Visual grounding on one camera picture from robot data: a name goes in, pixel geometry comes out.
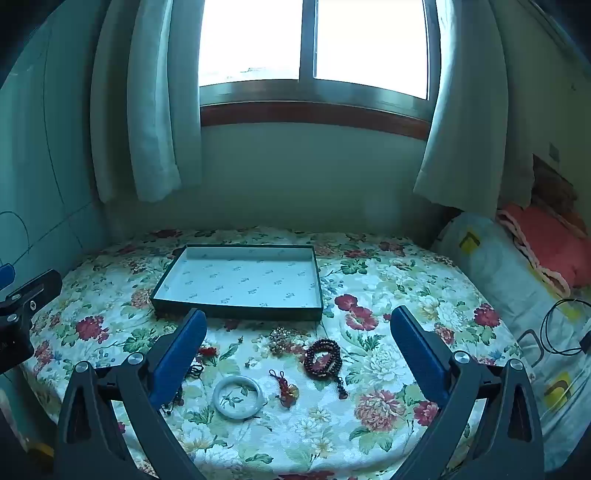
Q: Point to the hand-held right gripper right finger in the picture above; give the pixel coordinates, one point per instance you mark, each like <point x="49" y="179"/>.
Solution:
<point x="415" y="350"/>

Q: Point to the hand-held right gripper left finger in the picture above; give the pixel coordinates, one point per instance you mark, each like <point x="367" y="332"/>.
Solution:
<point x="180" y="355"/>

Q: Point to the brown cloth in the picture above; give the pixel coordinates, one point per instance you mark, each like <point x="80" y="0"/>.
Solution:
<point x="554" y="189"/>

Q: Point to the pink blanket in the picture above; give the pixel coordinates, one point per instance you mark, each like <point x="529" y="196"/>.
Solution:
<point x="549" y="244"/>

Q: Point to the window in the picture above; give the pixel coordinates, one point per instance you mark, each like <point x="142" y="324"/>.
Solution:
<point x="369" y="41"/>

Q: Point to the shallow green jewelry box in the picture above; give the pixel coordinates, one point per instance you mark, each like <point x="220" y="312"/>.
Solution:
<point x="240" y="281"/>

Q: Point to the wall socket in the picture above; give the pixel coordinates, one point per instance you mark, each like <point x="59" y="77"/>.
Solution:
<point x="554" y="151"/>

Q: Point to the floral bedsheet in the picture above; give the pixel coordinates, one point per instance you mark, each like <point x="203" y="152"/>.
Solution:
<point x="392" y="277"/>

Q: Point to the red knot pendant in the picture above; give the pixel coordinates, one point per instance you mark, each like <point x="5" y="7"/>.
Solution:
<point x="288" y="394"/>

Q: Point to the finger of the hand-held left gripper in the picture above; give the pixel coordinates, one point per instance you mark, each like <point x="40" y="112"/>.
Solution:
<point x="5" y="276"/>
<point x="39" y="288"/>

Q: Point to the pale window curtain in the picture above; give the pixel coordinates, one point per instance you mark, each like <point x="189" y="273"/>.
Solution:
<point x="461" y="152"/>
<point x="147" y="115"/>

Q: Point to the white jade bangle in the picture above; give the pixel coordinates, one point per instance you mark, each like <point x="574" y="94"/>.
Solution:
<point x="216" y="398"/>

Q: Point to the white patterned pillow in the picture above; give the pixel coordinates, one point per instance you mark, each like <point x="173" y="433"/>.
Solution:
<point x="498" y="272"/>

